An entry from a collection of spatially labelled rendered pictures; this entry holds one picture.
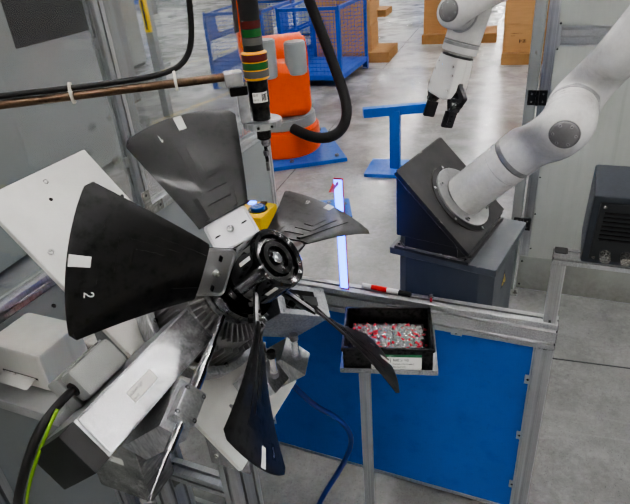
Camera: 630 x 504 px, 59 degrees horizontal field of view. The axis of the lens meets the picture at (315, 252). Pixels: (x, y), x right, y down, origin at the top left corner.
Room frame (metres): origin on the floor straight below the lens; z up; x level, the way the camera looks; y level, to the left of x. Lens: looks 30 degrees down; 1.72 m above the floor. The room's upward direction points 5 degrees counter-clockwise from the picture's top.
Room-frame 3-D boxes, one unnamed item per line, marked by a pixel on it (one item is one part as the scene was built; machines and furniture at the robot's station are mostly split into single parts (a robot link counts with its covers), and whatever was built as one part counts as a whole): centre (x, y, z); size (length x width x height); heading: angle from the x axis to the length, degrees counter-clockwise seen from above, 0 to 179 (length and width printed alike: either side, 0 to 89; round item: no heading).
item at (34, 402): (1.10, 0.62, 0.85); 0.36 x 0.24 x 0.03; 155
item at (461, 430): (1.26, -0.17, 0.45); 0.82 x 0.02 x 0.66; 65
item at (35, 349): (1.04, 0.68, 0.92); 0.17 x 0.16 x 0.11; 65
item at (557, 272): (1.07, -0.56, 0.96); 0.03 x 0.03 x 0.20; 65
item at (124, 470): (0.91, 0.47, 0.73); 0.15 x 0.09 x 0.22; 65
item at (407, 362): (1.07, -0.16, 0.85); 0.22 x 0.17 x 0.07; 81
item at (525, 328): (1.26, -0.17, 0.82); 0.90 x 0.04 x 0.08; 65
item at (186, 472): (0.94, 0.33, 0.56); 0.19 x 0.04 x 0.04; 65
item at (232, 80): (0.97, 0.08, 1.48); 0.09 x 0.07 x 0.10; 100
